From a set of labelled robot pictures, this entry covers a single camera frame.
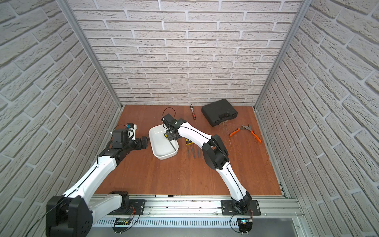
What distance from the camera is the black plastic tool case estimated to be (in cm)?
108

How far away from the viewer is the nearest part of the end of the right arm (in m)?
0.71

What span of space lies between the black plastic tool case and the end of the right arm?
35cm
